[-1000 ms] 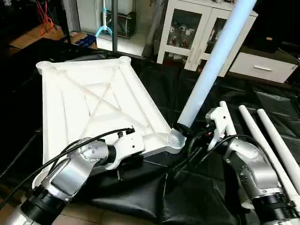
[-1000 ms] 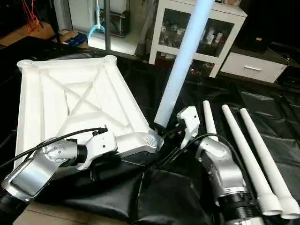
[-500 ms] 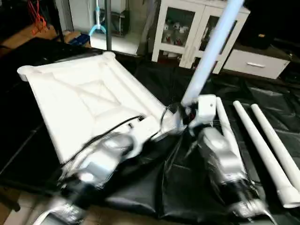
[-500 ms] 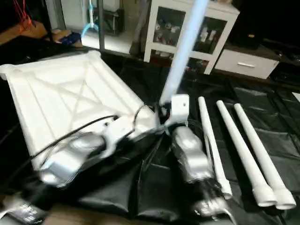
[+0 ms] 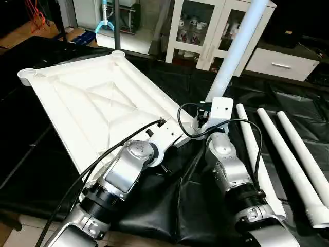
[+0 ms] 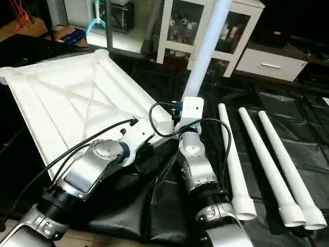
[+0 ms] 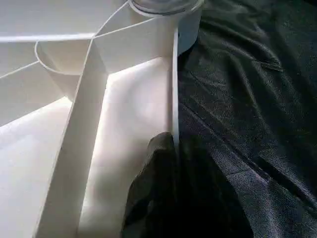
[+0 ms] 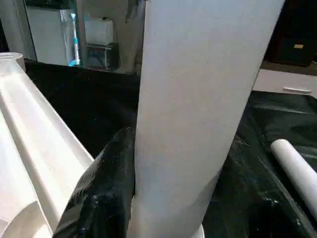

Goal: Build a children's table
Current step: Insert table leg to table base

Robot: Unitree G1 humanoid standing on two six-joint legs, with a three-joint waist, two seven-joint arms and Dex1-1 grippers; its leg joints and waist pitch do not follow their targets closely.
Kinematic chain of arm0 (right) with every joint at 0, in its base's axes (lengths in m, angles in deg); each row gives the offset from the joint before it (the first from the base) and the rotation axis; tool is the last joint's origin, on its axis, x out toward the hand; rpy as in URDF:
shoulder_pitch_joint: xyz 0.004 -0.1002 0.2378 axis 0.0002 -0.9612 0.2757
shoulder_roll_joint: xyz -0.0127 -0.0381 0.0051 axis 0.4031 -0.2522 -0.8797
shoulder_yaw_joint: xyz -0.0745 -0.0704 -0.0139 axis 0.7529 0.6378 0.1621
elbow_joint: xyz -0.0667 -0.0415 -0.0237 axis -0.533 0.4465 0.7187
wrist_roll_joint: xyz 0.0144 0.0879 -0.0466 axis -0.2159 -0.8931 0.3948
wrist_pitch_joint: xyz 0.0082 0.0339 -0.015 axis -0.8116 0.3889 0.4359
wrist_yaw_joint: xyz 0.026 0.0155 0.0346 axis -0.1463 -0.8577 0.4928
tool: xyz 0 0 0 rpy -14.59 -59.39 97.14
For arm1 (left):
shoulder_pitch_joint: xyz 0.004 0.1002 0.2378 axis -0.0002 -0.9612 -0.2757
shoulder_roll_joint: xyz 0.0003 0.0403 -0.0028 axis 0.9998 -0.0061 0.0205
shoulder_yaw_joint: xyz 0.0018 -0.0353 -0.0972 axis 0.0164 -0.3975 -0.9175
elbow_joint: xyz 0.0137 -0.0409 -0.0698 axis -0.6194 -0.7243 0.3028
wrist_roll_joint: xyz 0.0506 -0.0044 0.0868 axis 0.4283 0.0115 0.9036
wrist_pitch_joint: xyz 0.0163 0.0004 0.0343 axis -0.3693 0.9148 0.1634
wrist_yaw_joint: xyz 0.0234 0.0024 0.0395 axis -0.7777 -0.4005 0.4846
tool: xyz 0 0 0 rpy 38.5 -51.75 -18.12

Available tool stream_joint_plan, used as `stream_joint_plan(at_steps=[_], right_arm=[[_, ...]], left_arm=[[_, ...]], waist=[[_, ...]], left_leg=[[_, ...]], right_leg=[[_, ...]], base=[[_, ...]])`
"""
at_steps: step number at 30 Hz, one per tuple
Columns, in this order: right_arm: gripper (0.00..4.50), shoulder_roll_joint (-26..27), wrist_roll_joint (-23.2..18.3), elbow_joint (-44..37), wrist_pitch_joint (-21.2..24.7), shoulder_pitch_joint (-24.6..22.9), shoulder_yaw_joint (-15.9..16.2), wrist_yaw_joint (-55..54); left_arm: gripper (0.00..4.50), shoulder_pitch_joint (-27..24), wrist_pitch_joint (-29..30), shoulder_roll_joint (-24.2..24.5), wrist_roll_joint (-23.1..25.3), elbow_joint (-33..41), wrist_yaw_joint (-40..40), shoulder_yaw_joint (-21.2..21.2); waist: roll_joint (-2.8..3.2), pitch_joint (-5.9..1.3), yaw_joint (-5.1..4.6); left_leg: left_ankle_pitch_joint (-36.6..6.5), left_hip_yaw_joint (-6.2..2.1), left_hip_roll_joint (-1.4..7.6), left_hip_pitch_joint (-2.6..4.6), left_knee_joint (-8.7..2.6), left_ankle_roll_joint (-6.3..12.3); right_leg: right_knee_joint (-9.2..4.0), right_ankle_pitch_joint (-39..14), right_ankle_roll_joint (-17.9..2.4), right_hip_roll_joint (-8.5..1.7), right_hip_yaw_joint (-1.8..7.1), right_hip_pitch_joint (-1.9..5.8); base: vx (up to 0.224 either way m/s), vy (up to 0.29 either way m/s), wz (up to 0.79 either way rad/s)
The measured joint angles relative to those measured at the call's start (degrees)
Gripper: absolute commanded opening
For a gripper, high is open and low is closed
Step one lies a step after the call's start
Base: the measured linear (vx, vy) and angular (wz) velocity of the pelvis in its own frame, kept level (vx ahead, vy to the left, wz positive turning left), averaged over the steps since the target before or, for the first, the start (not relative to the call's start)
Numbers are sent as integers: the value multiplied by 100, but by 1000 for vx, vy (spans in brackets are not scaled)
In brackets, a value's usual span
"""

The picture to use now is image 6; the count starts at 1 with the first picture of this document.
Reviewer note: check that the white plastic table top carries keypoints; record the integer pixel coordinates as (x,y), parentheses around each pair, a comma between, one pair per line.
(77,103)

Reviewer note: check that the brown cardboard box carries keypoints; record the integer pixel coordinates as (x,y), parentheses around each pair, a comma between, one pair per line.
(72,36)

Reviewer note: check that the flat brown cardboard sheet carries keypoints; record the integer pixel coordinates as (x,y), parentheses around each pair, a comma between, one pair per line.
(20,31)

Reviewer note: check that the white glass-door cabinet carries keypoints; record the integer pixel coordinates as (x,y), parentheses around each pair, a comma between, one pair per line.
(177,31)

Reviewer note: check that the white drawer unit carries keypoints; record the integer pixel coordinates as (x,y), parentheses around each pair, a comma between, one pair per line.
(270,64)

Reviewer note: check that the black metal pole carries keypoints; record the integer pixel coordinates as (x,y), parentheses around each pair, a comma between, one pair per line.
(109,25)

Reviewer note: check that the white plastic table leg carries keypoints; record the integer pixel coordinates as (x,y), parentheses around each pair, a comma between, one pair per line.
(205,51)
(293,175)
(267,164)
(234,159)

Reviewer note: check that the black work mat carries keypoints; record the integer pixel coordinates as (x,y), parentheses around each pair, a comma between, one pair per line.
(267,98)

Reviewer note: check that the blue plastic tool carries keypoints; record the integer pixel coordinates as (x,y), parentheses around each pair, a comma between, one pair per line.
(95,23)

